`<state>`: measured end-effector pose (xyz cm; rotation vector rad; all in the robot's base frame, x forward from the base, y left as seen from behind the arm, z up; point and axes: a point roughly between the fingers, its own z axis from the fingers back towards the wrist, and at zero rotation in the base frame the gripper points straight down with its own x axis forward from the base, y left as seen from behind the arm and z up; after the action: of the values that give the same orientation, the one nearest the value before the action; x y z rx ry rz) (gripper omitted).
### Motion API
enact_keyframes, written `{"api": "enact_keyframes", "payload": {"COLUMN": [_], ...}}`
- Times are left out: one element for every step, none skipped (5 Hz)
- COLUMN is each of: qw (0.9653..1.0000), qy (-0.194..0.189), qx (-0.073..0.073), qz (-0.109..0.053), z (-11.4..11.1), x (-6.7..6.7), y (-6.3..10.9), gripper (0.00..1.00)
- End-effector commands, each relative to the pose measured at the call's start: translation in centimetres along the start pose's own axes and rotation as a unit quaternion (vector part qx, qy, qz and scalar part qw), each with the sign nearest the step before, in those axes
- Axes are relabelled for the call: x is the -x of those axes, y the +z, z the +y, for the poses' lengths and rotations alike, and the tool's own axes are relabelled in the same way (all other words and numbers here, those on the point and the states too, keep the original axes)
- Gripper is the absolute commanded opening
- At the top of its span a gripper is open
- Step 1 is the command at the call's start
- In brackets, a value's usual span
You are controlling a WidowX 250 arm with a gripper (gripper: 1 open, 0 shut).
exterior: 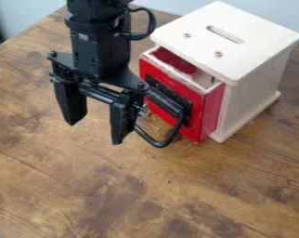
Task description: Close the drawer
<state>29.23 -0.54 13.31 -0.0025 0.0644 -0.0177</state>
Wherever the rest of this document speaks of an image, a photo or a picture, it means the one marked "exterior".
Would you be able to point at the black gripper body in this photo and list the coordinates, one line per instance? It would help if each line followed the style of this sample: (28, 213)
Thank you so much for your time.
(101, 45)

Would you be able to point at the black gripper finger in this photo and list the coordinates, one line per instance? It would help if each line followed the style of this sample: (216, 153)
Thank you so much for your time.
(72, 102)
(124, 112)

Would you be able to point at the red drawer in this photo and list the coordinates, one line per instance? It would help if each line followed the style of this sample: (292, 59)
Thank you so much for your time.
(190, 86)

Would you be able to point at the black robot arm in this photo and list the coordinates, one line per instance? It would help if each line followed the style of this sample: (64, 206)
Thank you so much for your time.
(100, 9)

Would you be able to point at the white wooden drawer cabinet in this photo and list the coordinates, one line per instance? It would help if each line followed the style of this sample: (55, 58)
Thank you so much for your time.
(239, 48)

